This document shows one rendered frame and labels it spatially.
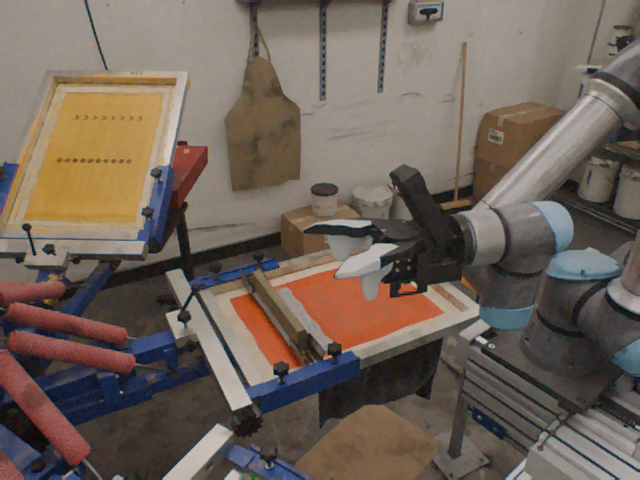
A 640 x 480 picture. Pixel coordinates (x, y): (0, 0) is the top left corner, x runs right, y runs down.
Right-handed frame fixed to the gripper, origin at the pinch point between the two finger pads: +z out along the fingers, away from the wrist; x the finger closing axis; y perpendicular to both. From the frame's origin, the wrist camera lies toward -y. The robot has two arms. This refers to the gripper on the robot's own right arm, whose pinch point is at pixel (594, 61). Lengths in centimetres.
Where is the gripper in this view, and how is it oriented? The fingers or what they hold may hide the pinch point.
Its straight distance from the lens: 195.0
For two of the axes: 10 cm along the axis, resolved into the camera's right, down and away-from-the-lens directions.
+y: 1.3, 8.4, 5.3
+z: -2.4, -4.9, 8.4
